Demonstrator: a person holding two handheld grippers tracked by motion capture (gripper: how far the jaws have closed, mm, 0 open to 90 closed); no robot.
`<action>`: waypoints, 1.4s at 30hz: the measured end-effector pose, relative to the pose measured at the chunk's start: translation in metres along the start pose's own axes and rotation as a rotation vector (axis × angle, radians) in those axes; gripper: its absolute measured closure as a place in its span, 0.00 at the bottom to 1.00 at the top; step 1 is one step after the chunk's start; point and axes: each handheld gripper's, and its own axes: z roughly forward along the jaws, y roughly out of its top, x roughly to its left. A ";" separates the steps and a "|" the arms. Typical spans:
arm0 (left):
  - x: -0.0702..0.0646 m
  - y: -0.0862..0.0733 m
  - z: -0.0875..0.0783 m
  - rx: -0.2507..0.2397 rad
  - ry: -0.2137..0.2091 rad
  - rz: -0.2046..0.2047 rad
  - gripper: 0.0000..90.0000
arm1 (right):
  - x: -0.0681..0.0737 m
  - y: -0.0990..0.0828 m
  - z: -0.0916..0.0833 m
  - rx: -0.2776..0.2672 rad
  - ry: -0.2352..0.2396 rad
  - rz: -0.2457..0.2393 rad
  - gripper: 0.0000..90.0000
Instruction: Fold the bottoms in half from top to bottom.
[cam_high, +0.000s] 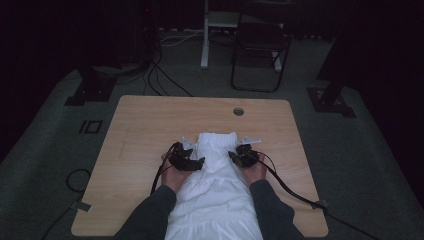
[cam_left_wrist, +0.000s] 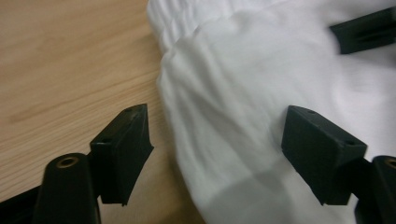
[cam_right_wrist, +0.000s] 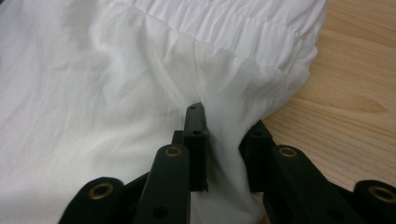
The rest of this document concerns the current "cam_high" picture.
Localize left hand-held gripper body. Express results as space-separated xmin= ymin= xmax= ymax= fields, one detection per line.
xmin=168 ymin=136 xmax=201 ymax=172

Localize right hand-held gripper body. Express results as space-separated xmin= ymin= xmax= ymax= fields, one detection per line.
xmin=233 ymin=135 xmax=262 ymax=169

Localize white skirt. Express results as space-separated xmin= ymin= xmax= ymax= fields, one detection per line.
xmin=163 ymin=131 xmax=265 ymax=240

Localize person's right hand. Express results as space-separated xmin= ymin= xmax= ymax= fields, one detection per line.
xmin=240 ymin=153 xmax=268 ymax=187

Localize person's left hand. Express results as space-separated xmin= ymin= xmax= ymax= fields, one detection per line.
xmin=160 ymin=152 xmax=192 ymax=194

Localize black stand base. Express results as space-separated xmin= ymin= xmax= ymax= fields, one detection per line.
xmin=64 ymin=64 xmax=118 ymax=107
xmin=306 ymin=86 xmax=357 ymax=119

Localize black folding chair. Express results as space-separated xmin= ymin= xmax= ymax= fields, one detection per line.
xmin=230 ymin=0 xmax=293 ymax=94

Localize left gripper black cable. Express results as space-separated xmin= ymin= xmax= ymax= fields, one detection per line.
xmin=149 ymin=142 xmax=180 ymax=196

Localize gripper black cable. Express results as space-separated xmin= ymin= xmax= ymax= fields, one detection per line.
xmin=244 ymin=148 xmax=382 ymax=240
xmin=149 ymin=142 xmax=180 ymax=196

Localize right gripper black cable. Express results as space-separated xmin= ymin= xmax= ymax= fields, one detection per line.
xmin=244 ymin=148 xmax=382 ymax=240

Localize black floor cables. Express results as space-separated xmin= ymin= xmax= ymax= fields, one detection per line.
xmin=142 ymin=49 xmax=195 ymax=98

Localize black cable loop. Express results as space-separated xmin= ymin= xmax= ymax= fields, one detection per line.
xmin=65 ymin=168 xmax=92 ymax=194

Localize white desk frame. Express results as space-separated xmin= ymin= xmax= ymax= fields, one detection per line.
xmin=200 ymin=0 xmax=284 ymax=73

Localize white floor cable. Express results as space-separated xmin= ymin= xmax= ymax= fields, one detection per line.
xmin=159 ymin=28 xmax=205 ymax=48

